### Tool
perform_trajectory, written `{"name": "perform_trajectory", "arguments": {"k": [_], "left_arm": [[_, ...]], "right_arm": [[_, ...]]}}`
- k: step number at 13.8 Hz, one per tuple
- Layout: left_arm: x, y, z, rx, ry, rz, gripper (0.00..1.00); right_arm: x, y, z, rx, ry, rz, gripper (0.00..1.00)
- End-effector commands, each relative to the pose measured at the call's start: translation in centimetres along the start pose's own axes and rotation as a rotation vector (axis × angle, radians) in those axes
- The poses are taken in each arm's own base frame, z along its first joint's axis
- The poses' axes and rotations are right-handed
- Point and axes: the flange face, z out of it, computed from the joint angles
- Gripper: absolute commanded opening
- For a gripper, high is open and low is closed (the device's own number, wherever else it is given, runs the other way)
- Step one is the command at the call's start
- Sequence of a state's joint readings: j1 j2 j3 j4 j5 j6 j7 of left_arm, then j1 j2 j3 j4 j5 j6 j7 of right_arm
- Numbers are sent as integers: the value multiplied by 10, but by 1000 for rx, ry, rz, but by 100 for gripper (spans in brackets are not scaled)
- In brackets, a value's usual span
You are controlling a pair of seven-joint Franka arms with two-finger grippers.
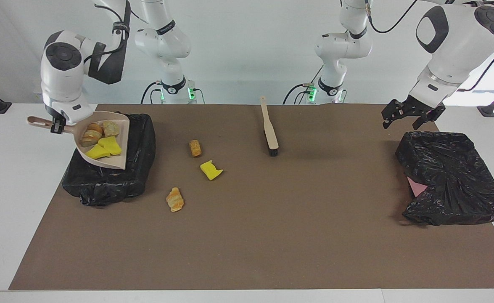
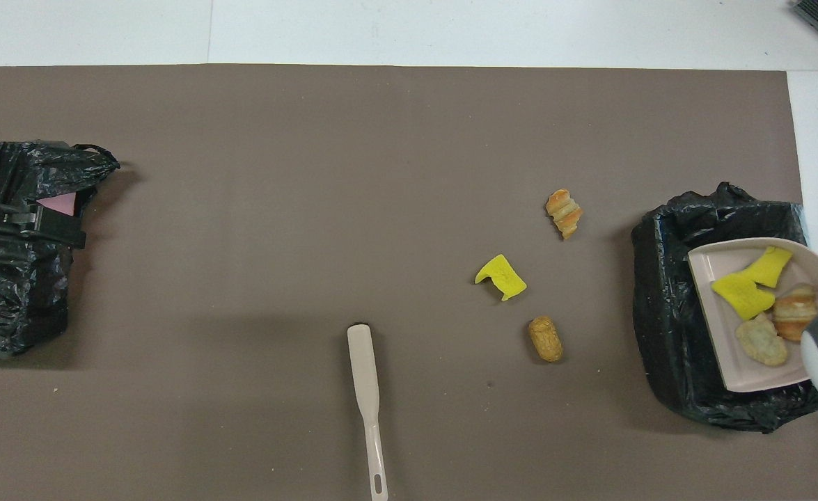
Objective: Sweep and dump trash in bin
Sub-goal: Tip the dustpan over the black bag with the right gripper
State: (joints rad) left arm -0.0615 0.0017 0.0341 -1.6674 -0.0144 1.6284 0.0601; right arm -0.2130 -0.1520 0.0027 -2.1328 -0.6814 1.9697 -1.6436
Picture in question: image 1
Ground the black base cable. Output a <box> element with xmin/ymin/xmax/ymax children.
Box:
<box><xmin>140</xmin><ymin>81</ymin><xmax>163</xmax><ymax>104</ymax></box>
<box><xmin>282</xmin><ymin>63</ymin><xmax>325</xmax><ymax>104</ymax></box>

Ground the beige plastic dustpan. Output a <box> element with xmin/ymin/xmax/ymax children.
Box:
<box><xmin>27</xmin><ymin>111</ymin><xmax>130</xmax><ymax>170</ymax></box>

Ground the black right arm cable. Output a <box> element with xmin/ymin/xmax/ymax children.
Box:
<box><xmin>83</xmin><ymin>0</ymin><xmax>155</xmax><ymax>64</ymax></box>

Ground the yellow blocky sponge piece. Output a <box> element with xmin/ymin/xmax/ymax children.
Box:
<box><xmin>98</xmin><ymin>136</ymin><xmax>122</xmax><ymax>155</ymax></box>

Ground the yellow sponge with green side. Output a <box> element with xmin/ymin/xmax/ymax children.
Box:
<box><xmin>86</xmin><ymin>146</ymin><xmax>112</xmax><ymax>160</ymax></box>

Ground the pink bin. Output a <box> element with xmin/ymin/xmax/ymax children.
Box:
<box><xmin>407</xmin><ymin>177</ymin><xmax>428</xmax><ymax>197</ymax></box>

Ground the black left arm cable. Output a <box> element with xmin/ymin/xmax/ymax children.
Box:
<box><xmin>365</xmin><ymin>0</ymin><xmax>494</xmax><ymax>92</ymax></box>

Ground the black bag lined bin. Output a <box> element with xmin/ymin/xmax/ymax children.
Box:
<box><xmin>61</xmin><ymin>113</ymin><xmax>156</xmax><ymax>207</ymax></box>

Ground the wooden hand brush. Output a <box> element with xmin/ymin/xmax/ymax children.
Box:
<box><xmin>260</xmin><ymin>96</ymin><xmax>279</xmax><ymax>157</ymax></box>

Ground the black trash bag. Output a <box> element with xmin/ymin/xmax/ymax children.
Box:
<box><xmin>395</xmin><ymin>131</ymin><xmax>494</xmax><ymax>227</ymax></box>

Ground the golden croissant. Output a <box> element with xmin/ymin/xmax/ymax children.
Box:
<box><xmin>166</xmin><ymin>187</ymin><xmax>185</xmax><ymax>213</ymax></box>

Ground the yellow notched sponge piece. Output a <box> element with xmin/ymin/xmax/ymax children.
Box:
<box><xmin>200</xmin><ymin>160</ymin><xmax>224</xmax><ymax>181</ymax></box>

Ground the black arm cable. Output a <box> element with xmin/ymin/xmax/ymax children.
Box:
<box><xmin>83</xmin><ymin>0</ymin><xmax>155</xmax><ymax>64</ymax></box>
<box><xmin>365</xmin><ymin>0</ymin><xmax>494</xmax><ymax>92</ymax></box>

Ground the brown table mat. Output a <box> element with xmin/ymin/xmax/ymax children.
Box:
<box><xmin>8</xmin><ymin>104</ymin><xmax>494</xmax><ymax>291</ymax></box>

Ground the torn bread chunk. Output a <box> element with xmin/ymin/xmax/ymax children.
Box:
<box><xmin>102</xmin><ymin>121</ymin><xmax>121</xmax><ymax>138</ymax></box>
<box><xmin>81</xmin><ymin>123</ymin><xmax>103</xmax><ymax>147</ymax></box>

